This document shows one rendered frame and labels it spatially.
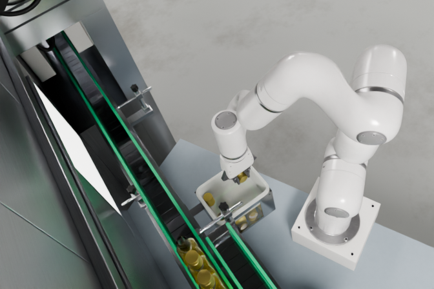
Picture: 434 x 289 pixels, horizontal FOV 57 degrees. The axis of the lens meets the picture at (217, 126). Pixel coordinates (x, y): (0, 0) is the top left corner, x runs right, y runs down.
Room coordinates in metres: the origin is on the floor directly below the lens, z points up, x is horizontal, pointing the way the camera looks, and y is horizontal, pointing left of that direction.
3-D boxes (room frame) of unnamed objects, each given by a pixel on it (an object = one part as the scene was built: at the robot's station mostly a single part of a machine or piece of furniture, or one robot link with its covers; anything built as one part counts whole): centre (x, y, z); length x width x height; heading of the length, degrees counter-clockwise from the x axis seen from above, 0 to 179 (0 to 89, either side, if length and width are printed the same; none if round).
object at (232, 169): (0.67, -0.02, 1.20); 0.10 x 0.07 x 0.11; 109
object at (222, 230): (0.53, 0.10, 1.02); 0.09 x 0.04 x 0.07; 108
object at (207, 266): (0.37, 0.16, 1.16); 0.06 x 0.06 x 0.21; 18
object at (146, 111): (1.15, 0.28, 1.07); 0.17 x 0.05 x 0.23; 108
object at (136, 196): (0.70, 0.35, 1.11); 0.07 x 0.04 x 0.13; 108
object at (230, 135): (0.67, -0.03, 1.34); 0.09 x 0.08 x 0.13; 144
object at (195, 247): (0.42, 0.18, 1.16); 0.06 x 0.06 x 0.21; 19
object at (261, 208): (0.67, 0.05, 0.92); 0.27 x 0.17 x 0.15; 108
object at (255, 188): (0.68, 0.02, 0.97); 0.22 x 0.17 x 0.09; 108
